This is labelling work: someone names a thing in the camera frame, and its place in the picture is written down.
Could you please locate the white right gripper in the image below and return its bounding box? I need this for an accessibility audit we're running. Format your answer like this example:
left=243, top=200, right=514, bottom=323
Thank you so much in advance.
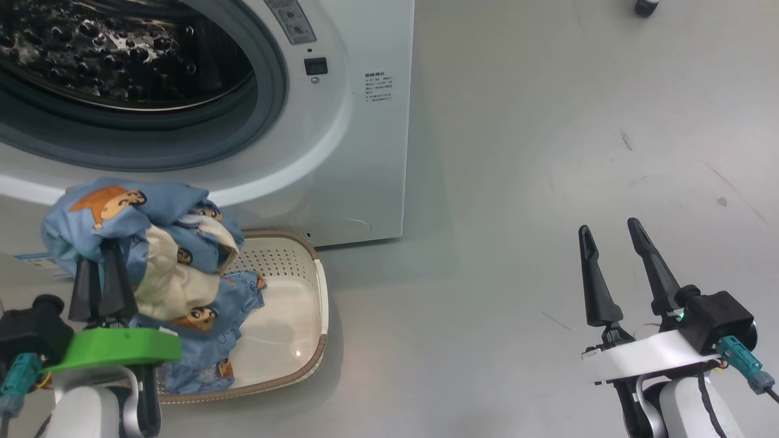
left=578, top=218, right=722, bottom=385

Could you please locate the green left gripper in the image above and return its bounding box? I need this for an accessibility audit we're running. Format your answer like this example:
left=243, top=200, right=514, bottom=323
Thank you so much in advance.
left=43, top=239, right=182, bottom=374

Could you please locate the blue cartoon garment cream lining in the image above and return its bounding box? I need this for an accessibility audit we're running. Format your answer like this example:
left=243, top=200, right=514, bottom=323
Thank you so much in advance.
left=41, top=178, right=244, bottom=323

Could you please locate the blue cartoon print garment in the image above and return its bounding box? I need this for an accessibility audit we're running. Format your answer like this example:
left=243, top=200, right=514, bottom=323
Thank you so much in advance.
left=131, top=272, right=267, bottom=395

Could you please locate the stainless steel washing machine drum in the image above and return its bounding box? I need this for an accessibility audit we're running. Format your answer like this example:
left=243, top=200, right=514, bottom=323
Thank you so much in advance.
left=0, top=0, right=256, bottom=110

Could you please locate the white front-load washing machine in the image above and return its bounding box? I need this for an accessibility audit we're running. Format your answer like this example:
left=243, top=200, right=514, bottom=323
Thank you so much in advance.
left=0, top=0, right=416, bottom=287

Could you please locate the cream perforated laundry basket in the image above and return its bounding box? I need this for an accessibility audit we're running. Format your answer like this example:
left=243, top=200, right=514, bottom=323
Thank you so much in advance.
left=155, top=230, right=329, bottom=404

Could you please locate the round white filter cover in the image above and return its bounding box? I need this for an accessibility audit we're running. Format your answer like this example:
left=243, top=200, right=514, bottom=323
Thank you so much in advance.
left=332, top=218, right=373, bottom=244

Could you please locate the grey warning sticker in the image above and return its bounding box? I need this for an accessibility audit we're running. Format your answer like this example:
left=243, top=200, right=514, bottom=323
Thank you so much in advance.
left=265, top=0, right=317, bottom=45

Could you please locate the teal left camera cable connector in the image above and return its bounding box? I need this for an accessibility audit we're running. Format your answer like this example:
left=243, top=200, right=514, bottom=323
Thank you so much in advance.
left=0, top=353, right=43, bottom=417

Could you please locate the teal camera cable connector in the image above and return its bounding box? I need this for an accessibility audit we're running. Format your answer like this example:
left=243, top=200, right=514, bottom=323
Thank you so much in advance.
left=0, top=353, right=43, bottom=417
left=717, top=336, right=779, bottom=402

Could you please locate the teal right camera cable connector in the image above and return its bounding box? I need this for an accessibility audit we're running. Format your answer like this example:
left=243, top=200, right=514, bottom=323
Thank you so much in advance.
left=717, top=336, right=779, bottom=402

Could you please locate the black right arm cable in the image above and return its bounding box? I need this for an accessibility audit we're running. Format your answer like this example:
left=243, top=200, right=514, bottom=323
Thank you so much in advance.
left=697, top=371, right=728, bottom=438

